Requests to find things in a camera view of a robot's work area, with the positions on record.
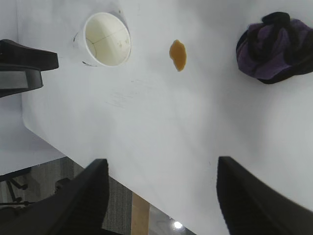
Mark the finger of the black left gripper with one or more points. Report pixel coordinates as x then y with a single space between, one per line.
33 79
29 58

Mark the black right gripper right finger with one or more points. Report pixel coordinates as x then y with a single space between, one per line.
249 205

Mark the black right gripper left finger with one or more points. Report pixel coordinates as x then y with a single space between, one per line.
73 210

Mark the white paper coffee cup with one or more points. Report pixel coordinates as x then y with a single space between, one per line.
107 39

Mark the purple and black cloth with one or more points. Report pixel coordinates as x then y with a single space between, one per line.
271 56

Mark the small black equipment base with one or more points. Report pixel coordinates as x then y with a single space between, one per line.
62 186

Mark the black tripod stand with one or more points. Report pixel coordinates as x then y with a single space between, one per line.
17 202

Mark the light wooden table leg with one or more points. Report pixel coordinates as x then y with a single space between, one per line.
140 213

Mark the brown coffee spill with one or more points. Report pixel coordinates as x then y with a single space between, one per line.
178 55

